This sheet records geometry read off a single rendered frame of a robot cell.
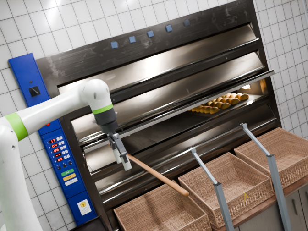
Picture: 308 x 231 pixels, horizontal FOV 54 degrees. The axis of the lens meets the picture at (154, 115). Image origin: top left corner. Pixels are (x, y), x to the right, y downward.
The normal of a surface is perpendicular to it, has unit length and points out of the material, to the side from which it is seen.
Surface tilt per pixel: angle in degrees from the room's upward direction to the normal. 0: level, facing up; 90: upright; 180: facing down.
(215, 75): 70
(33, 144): 90
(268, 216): 90
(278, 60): 90
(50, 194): 90
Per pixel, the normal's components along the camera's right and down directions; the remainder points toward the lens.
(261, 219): 0.38, 0.08
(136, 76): 0.25, -0.24
